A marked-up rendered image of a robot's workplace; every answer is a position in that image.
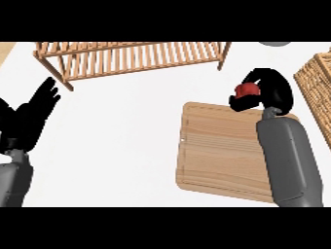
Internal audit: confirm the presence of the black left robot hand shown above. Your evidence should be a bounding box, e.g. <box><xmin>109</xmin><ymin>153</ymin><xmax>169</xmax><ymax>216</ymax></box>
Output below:
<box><xmin>0</xmin><ymin>76</ymin><xmax>63</xmax><ymax>155</ymax></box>

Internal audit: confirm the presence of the wooden cutting board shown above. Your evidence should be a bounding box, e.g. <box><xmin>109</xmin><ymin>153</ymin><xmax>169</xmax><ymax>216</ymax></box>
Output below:
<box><xmin>175</xmin><ymin>101</ymin><xmax>302</xmax><ymax>204</ymax></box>

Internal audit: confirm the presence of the grey round object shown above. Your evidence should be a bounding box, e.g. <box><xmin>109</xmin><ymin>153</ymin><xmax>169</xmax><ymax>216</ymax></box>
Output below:
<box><xmin>258</xmin><ymin>42</ymin><xmax>295</xmax><ymax>48</ymax></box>

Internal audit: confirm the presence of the wicker basket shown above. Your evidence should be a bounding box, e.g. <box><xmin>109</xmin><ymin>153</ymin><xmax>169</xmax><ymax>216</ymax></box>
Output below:
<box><xmin>293</xmin><ymin>42</ymin><xmax>331</xmax><ymax>186</ymax></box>

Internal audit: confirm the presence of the wooden slatted rack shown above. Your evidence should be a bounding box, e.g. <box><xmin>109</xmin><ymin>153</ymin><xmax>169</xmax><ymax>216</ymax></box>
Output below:
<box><xmin>32</xmin><ymin>42</ymin><xmax>234</xmax><ymax>92</ymax></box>

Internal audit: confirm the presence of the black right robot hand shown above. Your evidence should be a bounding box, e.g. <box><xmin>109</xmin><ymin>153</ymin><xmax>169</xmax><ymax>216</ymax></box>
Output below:
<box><xmin>228</xmin><ymin>67</ymin><xmax>296</xmax><ymax>117</ymax></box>

